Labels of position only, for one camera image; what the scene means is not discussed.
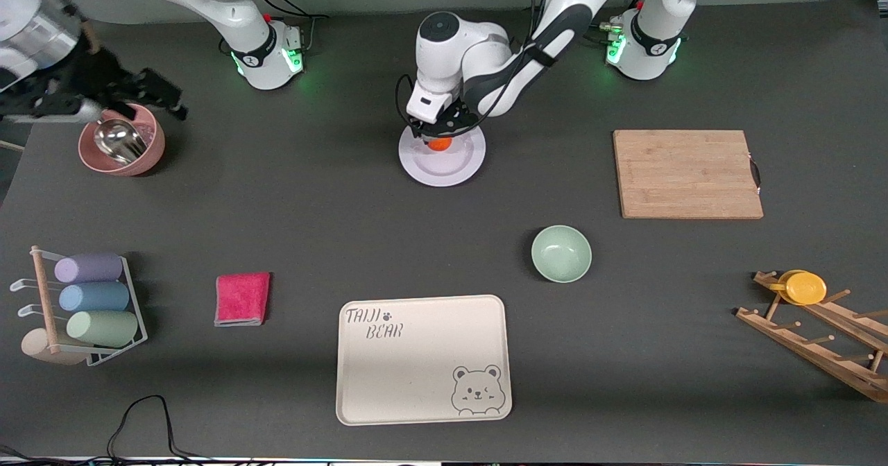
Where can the cream bear print tray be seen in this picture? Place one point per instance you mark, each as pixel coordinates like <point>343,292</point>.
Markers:
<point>416,369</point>

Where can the purple cup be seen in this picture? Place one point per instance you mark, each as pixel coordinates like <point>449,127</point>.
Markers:
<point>89,268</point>

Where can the wooden peg drying rack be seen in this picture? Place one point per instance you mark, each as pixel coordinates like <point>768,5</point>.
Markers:
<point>818,351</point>

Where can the pink bowl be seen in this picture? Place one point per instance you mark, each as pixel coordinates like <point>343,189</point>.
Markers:
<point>152,150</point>

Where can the wooden cutting board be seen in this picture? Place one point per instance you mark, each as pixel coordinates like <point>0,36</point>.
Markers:
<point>683,175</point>

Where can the metal scoop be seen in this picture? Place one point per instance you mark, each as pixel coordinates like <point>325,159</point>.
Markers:
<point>118,140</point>

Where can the orange mandarin fruit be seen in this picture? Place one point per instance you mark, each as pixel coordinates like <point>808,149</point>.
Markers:
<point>440,144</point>

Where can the beige cup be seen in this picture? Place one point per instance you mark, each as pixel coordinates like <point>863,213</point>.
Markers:
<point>38,347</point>

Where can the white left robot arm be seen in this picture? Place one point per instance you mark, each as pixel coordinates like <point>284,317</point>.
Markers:
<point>472,50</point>

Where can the yellow cup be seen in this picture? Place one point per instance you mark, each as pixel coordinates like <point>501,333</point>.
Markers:
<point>805,288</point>

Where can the pink folded cloth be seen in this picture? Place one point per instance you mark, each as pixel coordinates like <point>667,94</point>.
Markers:
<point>242,299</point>

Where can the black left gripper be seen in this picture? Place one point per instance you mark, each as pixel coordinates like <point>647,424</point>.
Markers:
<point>454,123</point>

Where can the blue cup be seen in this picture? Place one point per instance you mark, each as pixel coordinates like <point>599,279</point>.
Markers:
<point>94,297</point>

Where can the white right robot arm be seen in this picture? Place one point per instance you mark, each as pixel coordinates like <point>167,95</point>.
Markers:
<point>229,8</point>

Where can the white round plate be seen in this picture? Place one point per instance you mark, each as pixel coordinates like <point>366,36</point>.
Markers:
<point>444,168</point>

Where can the green cup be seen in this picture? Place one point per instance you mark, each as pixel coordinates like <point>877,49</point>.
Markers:
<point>103,329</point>

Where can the pale green bowl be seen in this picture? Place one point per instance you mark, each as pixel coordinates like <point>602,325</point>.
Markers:
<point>561,254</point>

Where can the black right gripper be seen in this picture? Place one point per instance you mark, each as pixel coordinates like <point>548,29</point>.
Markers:
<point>104,78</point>

